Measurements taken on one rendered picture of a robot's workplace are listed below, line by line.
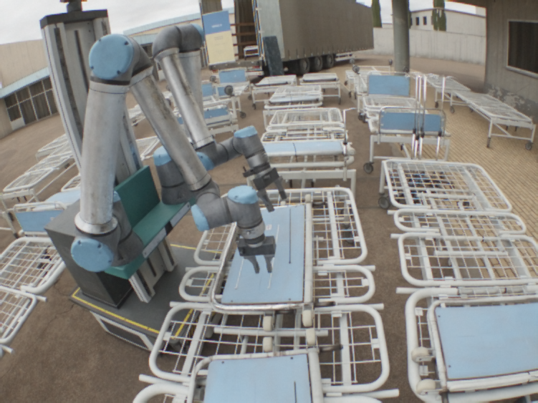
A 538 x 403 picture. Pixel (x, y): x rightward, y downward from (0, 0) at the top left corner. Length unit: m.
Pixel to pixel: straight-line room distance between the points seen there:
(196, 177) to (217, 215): 0.17
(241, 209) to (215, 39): 10.53
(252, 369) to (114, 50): 1.01
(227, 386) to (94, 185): 0.74
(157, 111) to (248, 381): 0.90
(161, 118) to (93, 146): 0.24
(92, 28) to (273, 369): 1.52
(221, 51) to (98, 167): 10.51
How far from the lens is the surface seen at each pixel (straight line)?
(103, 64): 0.78
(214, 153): 1.20
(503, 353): 1.17
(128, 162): 1.46
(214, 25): 11.31
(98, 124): 0.82
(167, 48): 1.26
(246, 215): 0.92
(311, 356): 1.00
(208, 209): 0.92
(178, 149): 0.96
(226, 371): 1.03
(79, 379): 2.04
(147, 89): 0.93
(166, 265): 1.78
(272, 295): 1.17
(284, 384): 0.97
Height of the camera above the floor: 1.46
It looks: 31 degrees down
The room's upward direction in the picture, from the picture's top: 7 degrees counter-clockwise
